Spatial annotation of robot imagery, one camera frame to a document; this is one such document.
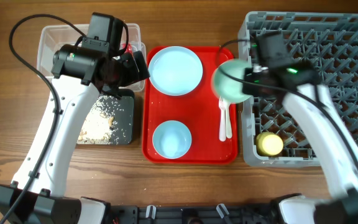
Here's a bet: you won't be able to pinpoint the red snack wrapper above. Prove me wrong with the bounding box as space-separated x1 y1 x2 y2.
126 44 133 54

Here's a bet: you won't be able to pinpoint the green bowl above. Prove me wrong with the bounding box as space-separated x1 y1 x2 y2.
212 58 251 103

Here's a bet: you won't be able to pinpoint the yellow plastic cup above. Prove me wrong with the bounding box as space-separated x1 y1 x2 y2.
255 132 283 156

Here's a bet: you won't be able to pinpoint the rice and mushroom leftovers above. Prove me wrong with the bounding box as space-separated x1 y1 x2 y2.
77 95 133 145

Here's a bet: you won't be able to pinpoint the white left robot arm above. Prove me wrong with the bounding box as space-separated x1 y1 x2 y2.
0 12 150 223

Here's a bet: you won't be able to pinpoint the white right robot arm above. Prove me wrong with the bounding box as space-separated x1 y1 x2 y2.
242 31 358 223

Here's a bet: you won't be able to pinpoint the black waste bin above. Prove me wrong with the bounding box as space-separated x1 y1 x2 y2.
76 88 135 146

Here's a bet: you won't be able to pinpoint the grey dishwasher rack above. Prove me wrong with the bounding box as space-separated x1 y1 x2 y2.
237 11 358 167

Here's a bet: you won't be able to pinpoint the large light blue plate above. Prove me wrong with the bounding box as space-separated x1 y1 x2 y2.
149 46 203 96

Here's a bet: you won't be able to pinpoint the white plastic spoon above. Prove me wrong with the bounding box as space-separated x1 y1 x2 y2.
223 100 232 139

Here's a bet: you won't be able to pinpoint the white plastic fork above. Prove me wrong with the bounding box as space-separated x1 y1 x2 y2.
219 97 226 142

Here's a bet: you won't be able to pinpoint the red plastic tray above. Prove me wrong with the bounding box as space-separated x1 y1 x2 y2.
142 46 239 165

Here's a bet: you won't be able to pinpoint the small light blue bowl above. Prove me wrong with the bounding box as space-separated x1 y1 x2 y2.
152 120 192 159

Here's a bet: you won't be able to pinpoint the black mounting rail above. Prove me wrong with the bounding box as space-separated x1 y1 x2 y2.
105 203 278 224

